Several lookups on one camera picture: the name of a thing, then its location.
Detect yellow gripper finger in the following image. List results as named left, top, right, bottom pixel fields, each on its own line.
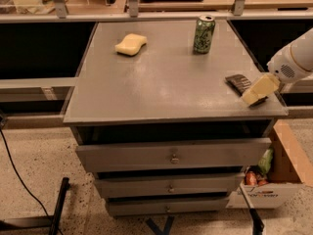
left=242, top=73, right=280, bottom=106

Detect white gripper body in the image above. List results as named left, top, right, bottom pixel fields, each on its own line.
left=267, top=45, right=301, bottom=83

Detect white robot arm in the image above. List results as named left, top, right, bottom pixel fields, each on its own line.
left=241, top=28, right=313, bottom=106

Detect green soda can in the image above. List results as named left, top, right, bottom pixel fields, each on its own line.
left=193, top=15, right=215, bottom=54

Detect grey top drawer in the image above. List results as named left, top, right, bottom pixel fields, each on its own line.
left=76, top=138, right=271, bottom=172

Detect grey drawer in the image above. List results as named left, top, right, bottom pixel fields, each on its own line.
left=106, top=197, right=229, bottom=216
left=76, top=138, right=271, bottom=172
left=95, top=172, right=244, bottom=199

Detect green snack bag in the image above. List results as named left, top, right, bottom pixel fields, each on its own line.
left=258, top=148, right=274, bottom=175

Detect cardboard box with snacks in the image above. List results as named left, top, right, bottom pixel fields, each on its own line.
left=226, top=120, right=313, bottom=210

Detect orange snack packets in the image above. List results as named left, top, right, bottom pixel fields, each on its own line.
left=245, top=171, right=268, bottom=186

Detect grey middle drawer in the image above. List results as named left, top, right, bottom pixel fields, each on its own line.
left=95, top=172, right=244, bottom=199

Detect grey drawer cabinet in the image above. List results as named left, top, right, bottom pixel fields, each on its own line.
left=65, top=21, right=286, bottom=203

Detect yellow sponge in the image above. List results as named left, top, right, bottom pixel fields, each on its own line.
left=114, top=33, right=148, bottom=56

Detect grey bottom drawer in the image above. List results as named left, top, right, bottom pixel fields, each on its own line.
left=106, top=197, right=229, bottom=216

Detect black metal stand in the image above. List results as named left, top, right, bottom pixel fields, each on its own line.
left=0, top=177, right=70, bottom=235

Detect black tool handle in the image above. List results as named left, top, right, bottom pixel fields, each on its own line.
left=239, top=185, right=265, bottom=235

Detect metal railing frame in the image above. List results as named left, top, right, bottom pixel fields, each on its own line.
left=0, top=0, right=313, bottom=23

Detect black floor cable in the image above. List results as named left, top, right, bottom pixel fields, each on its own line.
left=0, top=127, right=65, bottom=235

